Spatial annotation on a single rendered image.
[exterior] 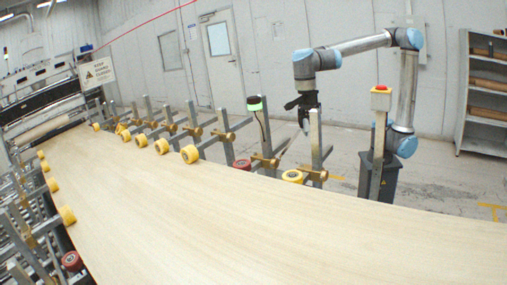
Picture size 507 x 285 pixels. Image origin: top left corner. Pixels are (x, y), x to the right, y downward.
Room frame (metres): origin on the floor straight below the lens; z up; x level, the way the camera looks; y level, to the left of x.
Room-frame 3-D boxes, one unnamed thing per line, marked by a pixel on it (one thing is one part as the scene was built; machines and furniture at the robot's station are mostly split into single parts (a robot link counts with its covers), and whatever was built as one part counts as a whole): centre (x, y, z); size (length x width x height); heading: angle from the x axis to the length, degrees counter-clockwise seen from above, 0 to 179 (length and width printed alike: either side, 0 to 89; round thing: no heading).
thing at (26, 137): (2.30, 2.30, 1.05); 1.43 x 0.12 x 0.12; 140
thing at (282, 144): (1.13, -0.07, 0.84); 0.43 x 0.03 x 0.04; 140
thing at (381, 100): (0.73, -0.45, 1.18); 0.07 x 0.07 x 0.08; 50
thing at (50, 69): (2.48, 2.52, 0.95); 1.65 x 0.70 x 1.90; 140
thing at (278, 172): (1.06, -0.10, 0.75); 0.26 x 0.01 x 0.10; 50
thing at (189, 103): (1.38, 0.33, 0.90); 0.03 x 0.03 x 0.48; 50
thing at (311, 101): (1.00, -0.25, 1.12); 0.09 x 0.08 x 0.12; 50
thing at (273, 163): (1.07, -0.04, 0.85); 0.13 x 0.06 x 0.05; 50
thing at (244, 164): (0.97, 0.06, 0.85); 0.08 x 0.08 x 0.11
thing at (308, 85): (1.01, -0.25, 1.20); 0.10 x 0.09 x 0.05; 140
